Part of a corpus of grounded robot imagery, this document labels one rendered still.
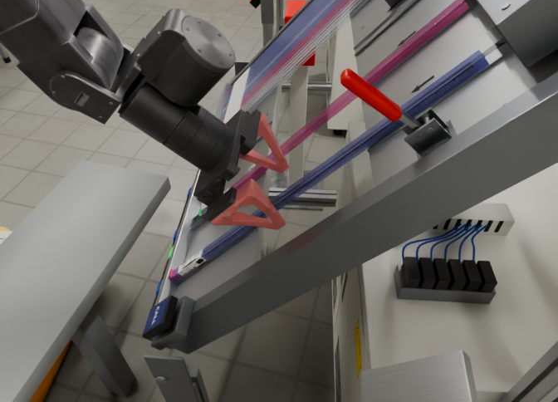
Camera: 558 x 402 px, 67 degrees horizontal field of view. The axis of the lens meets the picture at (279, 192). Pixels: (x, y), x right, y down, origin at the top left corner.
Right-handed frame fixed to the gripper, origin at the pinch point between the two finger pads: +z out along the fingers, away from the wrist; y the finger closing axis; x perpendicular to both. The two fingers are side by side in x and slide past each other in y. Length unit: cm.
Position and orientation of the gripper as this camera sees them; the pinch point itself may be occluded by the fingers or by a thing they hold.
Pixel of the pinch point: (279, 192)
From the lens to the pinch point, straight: 50.3
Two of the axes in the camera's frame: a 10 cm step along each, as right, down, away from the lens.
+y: 0.6, -7.0, 7.1
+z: 7.4, 5.1, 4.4
